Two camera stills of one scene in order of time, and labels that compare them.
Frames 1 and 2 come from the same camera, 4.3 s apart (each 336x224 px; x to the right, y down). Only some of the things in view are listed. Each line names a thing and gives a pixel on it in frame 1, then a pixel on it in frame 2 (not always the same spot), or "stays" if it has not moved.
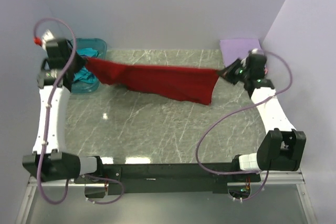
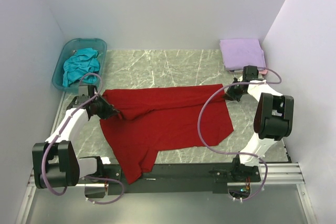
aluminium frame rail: (282, 177) stays
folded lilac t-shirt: (234, 49) stays
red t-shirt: (191, 84) → (151, 119)
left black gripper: (80, 60) → (109, 110)
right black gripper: (227, 73) → (230, 94)
